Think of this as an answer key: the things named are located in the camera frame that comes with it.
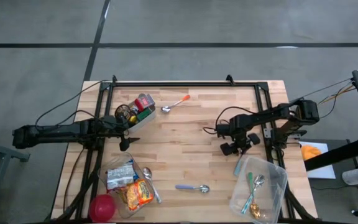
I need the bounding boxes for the orange-handled silver spoon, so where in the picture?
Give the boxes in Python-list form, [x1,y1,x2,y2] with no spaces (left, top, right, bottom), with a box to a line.
[160,94,191,113]

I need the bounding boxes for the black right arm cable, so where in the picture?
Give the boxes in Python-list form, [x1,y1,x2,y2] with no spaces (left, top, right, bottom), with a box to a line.
[203,106,260,135]

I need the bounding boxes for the teal-handled silver fork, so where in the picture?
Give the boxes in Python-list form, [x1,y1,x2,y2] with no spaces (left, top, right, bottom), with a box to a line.
[240,174,266,215]

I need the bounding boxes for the black aluminium table frame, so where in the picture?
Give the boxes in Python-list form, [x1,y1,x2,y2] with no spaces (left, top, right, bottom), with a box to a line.
[47,74,318,224]

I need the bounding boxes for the white paper sheet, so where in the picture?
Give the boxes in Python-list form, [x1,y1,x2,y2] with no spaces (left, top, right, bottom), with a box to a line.
[298,141,337,180]

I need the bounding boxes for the magenta plastic ball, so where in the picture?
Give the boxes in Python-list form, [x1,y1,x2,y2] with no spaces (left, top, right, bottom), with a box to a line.
[88,194,117,223]

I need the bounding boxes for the purple-handled silver spoon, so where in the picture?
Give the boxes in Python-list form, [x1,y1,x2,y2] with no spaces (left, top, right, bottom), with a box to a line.
[175,184,211,194]

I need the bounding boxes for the green rectangular tin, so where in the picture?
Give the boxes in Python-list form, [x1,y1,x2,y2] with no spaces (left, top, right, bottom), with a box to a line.
[135,108,152,122]

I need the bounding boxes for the orange object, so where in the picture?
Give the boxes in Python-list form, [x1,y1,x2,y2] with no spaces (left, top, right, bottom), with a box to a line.
[300,144,323,161]

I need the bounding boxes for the plain silver spoon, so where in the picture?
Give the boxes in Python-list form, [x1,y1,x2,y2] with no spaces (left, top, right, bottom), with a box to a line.
[142,166,163,204]

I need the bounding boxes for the clear plastic container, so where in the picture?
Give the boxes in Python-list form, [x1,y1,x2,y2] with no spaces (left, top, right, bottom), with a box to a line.
[228,155,289,224]
[97,151,155,219]

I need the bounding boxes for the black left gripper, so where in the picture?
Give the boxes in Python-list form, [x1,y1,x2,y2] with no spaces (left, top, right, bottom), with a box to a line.
[103,115,141,152]

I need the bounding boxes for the orange ramen noodle packet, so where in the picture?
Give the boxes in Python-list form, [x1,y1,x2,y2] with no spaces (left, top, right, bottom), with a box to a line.
[121,179,155,212]

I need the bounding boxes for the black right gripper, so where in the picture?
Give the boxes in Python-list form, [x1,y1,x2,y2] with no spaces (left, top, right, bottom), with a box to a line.
[215,114,261,156]

